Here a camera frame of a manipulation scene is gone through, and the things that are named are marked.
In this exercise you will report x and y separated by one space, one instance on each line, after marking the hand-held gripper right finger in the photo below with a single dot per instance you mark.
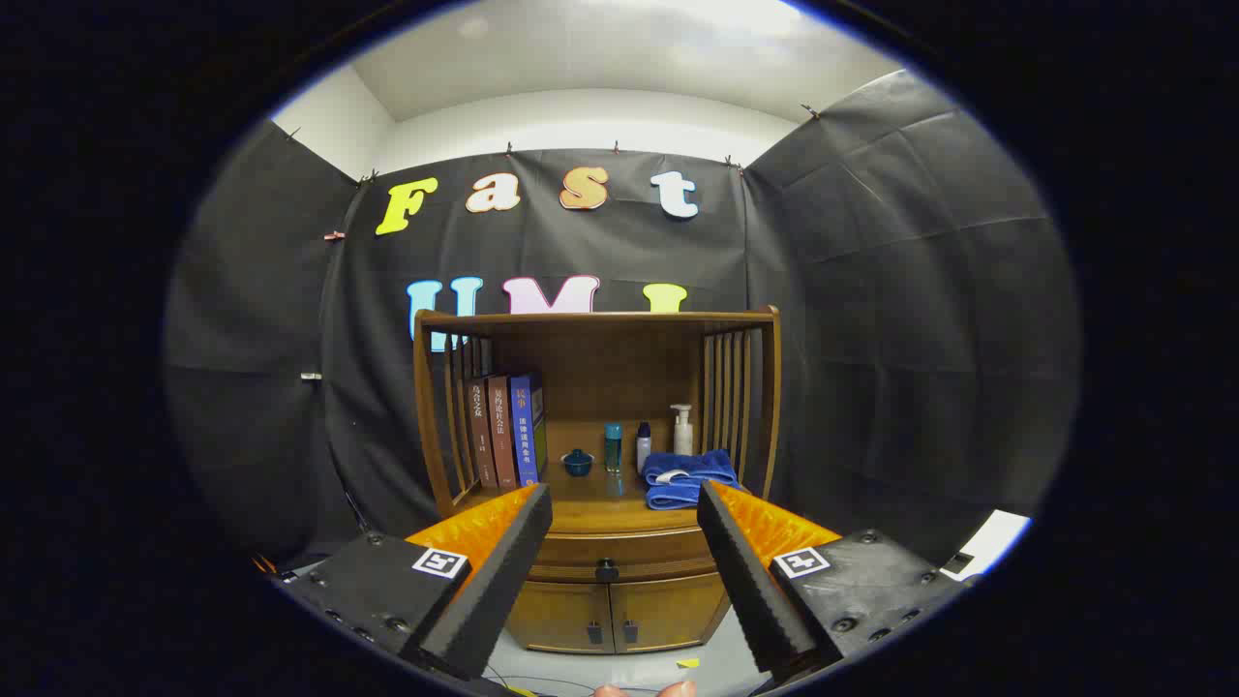
745 571

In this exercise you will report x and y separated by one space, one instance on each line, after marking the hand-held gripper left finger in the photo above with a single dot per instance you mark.
503 571

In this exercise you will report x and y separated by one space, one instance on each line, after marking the wooden drawer with black knob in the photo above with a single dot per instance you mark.
629 550

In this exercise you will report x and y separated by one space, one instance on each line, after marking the wooden cabinet door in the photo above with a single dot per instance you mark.
557 615
668 610

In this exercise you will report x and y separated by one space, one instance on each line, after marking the wooden countertop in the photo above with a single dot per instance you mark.
600 496

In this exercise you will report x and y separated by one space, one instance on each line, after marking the wooden cabinet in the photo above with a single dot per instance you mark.
619 358

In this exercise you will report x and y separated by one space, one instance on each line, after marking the blue towel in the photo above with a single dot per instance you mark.
687 484

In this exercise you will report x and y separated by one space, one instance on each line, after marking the blue lidded teacup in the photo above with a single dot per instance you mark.
578 465

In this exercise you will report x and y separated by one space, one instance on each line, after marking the dark brown book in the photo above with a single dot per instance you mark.
481 436

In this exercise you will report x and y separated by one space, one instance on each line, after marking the blue book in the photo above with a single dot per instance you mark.
525 431

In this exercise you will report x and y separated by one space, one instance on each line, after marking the white pump bottle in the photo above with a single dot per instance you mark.
682 438

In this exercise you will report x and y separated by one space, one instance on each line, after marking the white bottle dark blue cap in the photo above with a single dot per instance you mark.
644 453

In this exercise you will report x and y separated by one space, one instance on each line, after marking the blue glass bottle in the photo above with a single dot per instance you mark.
614 450

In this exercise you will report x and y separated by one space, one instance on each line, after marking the white panel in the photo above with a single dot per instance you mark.
997 537

